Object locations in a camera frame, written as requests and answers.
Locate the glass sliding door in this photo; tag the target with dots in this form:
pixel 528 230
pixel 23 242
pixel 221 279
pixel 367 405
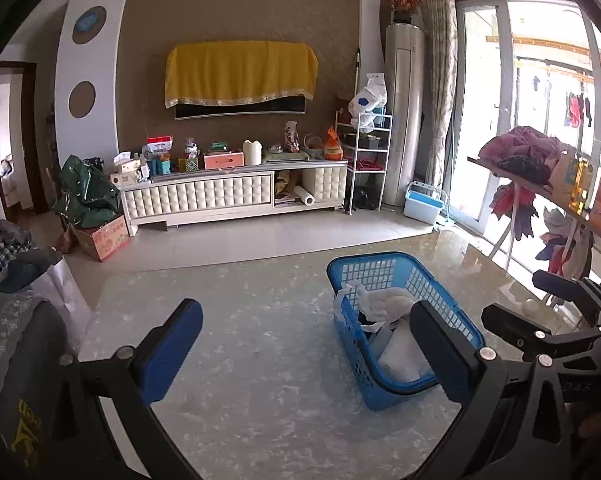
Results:
pixel 480 110

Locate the wall-mounted television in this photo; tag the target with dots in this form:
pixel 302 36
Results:
pixel 240 109

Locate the white paper roll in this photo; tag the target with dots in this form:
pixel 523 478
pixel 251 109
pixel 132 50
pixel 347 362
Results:
pixel 305 196

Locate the white clothes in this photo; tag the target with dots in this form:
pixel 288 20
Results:
pixel 388 302

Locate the cardboard box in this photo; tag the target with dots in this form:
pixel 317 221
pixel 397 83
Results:
pixel 103 240

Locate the pink clothes pile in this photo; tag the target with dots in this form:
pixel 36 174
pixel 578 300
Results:
pixel 520 142

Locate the orange bag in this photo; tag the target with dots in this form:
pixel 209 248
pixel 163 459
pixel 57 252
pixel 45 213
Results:
pixel 333 147

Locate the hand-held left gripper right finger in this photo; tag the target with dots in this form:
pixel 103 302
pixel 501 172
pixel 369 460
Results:
pixel 438 355

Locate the white paper bag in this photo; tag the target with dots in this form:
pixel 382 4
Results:
pixel 63 295

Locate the white bags on rack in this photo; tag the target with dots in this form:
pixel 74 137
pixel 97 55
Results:
pixel 368 102

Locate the blue and white tub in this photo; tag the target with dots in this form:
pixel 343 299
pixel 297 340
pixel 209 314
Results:
pixel 423 207

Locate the pile of dark clothes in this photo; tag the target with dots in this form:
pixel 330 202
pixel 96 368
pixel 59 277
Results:
pixel 5 255

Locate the mop pole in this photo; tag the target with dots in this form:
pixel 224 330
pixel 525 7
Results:
pixel 356 90

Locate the pink box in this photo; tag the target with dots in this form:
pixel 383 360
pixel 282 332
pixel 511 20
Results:
pixel 224 160

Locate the tissue box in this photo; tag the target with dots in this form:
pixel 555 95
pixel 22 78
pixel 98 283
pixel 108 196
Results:
pixel 128 164

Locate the clothes drying rack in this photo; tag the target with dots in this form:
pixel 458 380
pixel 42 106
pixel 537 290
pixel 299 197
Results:
pixel 525 184

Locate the white tufted TV cabinet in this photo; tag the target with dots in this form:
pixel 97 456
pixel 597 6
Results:
pixel 195 195

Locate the green plastic bag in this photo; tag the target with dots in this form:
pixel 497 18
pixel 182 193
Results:
pixel 88 195

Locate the grey patterned cover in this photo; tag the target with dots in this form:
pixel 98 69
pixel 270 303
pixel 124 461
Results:
pixel 5 320

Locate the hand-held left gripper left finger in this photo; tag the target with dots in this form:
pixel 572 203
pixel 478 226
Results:
pixel 173 355

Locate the blue plastic basket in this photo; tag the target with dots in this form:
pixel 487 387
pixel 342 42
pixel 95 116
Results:
pixel 355 360

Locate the red and white package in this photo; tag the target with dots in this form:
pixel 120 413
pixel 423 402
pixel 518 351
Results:
pixel 159 146

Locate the wicker basket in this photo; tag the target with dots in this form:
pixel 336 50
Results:
pixel 314 147

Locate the dried flower vase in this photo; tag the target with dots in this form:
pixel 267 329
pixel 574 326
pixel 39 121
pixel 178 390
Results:
pixel 403 2

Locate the blue round wall decoration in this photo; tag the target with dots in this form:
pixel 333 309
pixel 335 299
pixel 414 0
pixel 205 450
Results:
pixel 89 25

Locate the white standing air conditioner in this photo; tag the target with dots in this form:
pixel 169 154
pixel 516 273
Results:
pixel 404 110

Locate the yellow dust cover cloth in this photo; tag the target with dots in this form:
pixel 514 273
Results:
pixel 240 72

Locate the patterned beige curtain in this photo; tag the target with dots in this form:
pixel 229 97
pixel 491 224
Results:
pixel 439 85

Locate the light blue cloth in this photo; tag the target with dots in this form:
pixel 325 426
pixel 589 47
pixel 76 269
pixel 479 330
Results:
pixel 380 342

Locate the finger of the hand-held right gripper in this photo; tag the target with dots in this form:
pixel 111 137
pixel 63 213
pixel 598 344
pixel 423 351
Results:
pixel 515 325
pixel 570 290

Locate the hanging laundry outside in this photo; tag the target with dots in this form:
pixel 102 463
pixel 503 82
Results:
pixel 575 110

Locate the brown wooden door frame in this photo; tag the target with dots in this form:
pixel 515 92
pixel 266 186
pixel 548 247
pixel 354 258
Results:
pixel 30 135

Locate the yellow printed box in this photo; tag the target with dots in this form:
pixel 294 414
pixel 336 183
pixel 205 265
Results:
pixel 577 180

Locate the hanging red and blue clothes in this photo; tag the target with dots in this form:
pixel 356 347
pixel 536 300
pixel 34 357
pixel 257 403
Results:
pixel 510 205

